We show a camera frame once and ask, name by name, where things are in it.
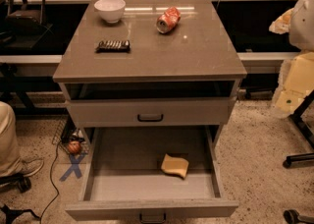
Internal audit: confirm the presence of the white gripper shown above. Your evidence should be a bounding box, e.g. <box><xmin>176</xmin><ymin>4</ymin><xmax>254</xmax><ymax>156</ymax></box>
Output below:
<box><xmin>269</xmin><ymin>9</ymin><xmax>314</xmax><ymax>118</ymax></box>

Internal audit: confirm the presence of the yellow sponge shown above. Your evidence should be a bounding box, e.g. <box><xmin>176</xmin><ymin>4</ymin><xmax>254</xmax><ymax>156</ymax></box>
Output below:
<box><xmin>161</xmin><ymin>154</ymin><xmax>189</xmax><ymax>179</ymax></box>

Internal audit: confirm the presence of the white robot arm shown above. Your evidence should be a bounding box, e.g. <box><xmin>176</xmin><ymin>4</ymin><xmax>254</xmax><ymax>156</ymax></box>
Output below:
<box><xmin>269</xmin><ymin>0</ymin><xmax>314</xmax><ymax>118</ymax></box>

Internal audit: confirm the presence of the closed grey upper drawer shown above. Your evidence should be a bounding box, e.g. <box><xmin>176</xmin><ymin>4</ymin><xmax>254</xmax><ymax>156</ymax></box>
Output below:
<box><xmin>66</xmin><ymin>98</ymin><xmax>236</xmax><ymax>128</ymax></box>

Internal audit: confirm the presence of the grey drawer cabinet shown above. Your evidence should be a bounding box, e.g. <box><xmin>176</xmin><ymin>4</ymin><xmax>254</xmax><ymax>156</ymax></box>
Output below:
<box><xmin>53</xmin><ymin>0</ymin><xmax>246</xmax><ymax>139</ymax></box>

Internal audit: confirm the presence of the open grey middle drawer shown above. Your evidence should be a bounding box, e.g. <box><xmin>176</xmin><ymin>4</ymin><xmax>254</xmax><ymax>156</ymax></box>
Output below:
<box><xmin>66</xmin><ymin>126</ymin><xmax>238</xmax><ymax>224</ymax></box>

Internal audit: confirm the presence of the black stand leg right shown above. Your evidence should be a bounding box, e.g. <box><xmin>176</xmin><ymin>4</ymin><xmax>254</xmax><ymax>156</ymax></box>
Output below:
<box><xmin>283</xmin><ymin>90</ymin><xmax>314</xmax><ymax>168</ymax></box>

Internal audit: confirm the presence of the crushed red soda can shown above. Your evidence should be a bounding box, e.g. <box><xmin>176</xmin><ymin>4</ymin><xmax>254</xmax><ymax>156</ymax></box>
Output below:
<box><xmin>156</xmin><ymin>7</ymin><xmax>181</xmax><ymax>34</ymax></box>

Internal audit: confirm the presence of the white ceramic bowl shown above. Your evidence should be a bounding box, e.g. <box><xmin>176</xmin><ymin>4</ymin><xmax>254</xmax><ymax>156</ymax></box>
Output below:
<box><xmin>94</xmin><ymin>0</ymin><xmax>126</xmax><ymax>24</ymax></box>

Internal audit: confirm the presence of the dark snack bar packet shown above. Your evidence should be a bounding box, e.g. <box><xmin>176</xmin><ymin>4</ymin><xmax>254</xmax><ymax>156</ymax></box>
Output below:
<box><xmin>95</xmin><ymin>40</ymin><xmax>131</xmax><ymax>53</ymax></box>

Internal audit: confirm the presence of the black caster right bottom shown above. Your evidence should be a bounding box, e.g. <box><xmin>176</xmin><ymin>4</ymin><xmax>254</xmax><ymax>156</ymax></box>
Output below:
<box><xmin>284</xmin><ymin>209</ymin><xmax>314</xmax><ymax>224</ymax></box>

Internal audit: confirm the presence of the orange ball on floor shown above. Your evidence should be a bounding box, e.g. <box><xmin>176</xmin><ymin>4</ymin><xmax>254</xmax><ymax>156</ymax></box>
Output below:
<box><xmin>67</xmin><ymin>140</ymin><xmax>81</xmax><ymax>154</ymax></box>

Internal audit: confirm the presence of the blue tape cross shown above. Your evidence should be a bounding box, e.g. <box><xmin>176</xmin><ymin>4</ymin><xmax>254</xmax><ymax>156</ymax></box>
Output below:
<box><xmin>60</xmin><ymin>152</ymin><xmax>86</xmax><ymax>182</ymax></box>

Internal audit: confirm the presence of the black chair left background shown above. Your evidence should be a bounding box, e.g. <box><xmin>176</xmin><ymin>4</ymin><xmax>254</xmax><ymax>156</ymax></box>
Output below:
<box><xmin>0</xmin><ymin>0</ymin><xmax>51</xmax><ymax>50</ymax></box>

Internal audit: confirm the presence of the grey sneaker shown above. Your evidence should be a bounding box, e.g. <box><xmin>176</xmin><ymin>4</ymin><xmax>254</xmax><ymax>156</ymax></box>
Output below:
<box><xmin>20</xmin><ymin>158</ymin><xmax>44</xmax><ymax>177</ymax></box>

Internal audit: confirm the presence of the person's beige trouser leg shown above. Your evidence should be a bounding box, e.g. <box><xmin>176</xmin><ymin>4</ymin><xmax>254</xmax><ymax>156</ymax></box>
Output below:
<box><xmin>0</xmin><ymin>102</ymin><xmax>22</xmax><ymax>177</ymax></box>

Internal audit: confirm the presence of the black office chair base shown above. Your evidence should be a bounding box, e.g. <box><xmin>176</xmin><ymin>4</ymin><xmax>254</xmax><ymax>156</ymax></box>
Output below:
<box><xmin>0</xmin><ymin>173</ymin><xmax>41</xmax><ymax>224</ymax></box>

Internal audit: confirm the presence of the wire basket on floor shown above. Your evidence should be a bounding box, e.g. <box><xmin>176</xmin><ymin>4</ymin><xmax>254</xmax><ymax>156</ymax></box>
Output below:
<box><xmin>52</xmin><ymin>116</ymin><xmax>89</xmax><ymax>154</ymax></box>

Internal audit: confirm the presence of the black floor cable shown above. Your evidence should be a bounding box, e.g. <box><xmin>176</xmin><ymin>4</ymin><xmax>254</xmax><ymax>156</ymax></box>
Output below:
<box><xmin>38</xmin><ymin>140</ymin><xmax>63</xmax><ymax>224</ymax></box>

